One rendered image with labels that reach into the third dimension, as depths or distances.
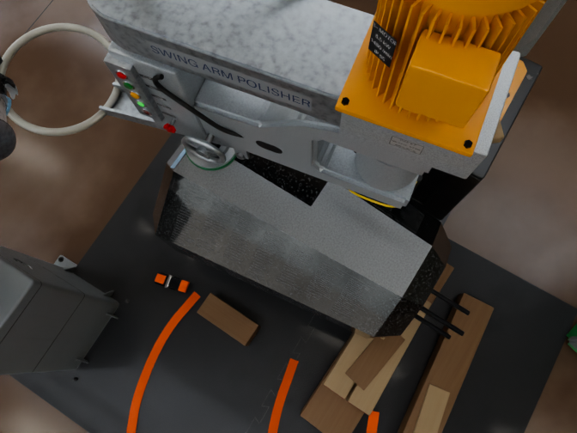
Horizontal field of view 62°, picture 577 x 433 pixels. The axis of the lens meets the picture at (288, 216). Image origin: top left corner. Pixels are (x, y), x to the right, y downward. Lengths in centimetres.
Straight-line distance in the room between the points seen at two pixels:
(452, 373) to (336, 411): 59
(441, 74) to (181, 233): 150
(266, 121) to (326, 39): 32
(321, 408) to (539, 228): 151
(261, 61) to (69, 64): 246
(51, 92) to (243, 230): 186
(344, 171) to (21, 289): 126
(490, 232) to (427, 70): 214
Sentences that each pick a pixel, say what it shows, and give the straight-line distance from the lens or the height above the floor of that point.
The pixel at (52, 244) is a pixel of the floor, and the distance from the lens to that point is 299.
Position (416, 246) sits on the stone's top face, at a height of 82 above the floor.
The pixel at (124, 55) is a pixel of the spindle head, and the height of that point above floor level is 154.
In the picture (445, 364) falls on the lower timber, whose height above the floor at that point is 13.
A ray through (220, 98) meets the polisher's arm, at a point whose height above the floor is 139.
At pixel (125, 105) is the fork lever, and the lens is 202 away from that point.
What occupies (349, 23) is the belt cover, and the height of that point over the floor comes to 169.
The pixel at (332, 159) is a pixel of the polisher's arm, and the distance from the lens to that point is 144.
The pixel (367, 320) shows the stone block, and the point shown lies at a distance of 188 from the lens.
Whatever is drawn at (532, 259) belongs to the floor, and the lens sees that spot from 288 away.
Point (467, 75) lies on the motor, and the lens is 76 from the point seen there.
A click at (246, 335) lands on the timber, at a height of 13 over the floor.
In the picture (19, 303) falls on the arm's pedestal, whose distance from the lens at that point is 203.
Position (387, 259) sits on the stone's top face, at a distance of 180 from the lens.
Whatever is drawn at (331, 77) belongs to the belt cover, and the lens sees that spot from 103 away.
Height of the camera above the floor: 257
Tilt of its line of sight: 74 degrees down
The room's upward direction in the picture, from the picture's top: 8 degrees counter-clockwise
